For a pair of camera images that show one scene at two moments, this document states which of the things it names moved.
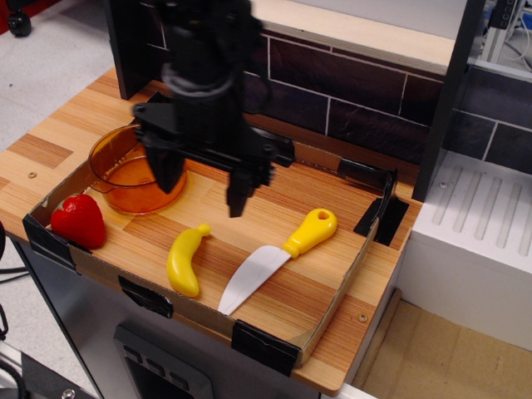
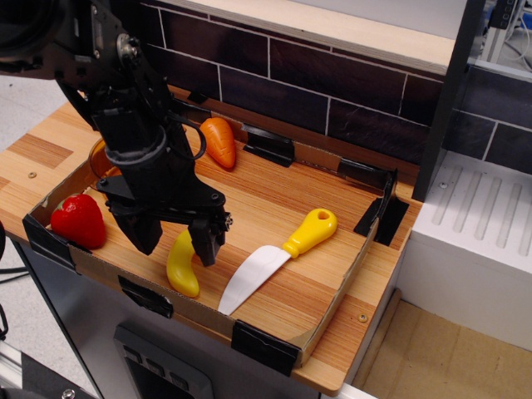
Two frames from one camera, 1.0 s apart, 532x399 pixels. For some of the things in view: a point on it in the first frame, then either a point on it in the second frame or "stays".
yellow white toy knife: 320,224 stays
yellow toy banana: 181,258 stays
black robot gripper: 206,120 to 160,188
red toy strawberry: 79,219 stays
